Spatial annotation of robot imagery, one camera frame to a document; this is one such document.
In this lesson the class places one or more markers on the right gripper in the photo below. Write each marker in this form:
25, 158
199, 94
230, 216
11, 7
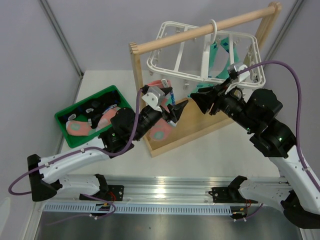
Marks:
205, 100

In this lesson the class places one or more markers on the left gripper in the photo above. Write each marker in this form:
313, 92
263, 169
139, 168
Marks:
176, 110

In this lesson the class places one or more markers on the white plastic clip hanger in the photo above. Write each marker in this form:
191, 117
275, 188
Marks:
189, 60

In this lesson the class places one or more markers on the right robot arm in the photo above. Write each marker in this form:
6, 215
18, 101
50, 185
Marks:
275, 140

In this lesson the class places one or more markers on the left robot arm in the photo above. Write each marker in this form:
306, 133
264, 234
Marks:
50, 176

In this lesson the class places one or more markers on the left green blue sock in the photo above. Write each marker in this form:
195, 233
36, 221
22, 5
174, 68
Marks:
219, 44

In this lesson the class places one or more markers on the black sock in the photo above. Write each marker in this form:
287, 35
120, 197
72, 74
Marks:
96, 106

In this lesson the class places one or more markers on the green plastic bin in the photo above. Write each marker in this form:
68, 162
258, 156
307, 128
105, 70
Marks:
86, 119

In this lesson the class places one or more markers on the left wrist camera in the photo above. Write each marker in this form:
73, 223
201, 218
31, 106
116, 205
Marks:
153, 96

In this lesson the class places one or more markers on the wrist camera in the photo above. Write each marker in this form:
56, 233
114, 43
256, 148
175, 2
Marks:
153, 96
235, 75

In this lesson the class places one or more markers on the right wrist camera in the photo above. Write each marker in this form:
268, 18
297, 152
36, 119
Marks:
235, 75

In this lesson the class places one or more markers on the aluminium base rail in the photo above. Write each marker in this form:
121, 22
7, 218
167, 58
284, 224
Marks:
170, 190

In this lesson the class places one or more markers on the aluminium frame post right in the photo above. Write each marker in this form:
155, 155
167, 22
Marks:
285, 27

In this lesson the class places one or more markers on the aluminium frame post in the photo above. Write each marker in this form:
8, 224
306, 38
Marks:
285, 27
53, 21

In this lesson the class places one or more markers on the white slotted cable duct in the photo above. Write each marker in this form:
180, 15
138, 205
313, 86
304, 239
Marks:
132, 208

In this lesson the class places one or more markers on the aluminium frame post left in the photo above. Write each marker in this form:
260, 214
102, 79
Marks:
53, 21

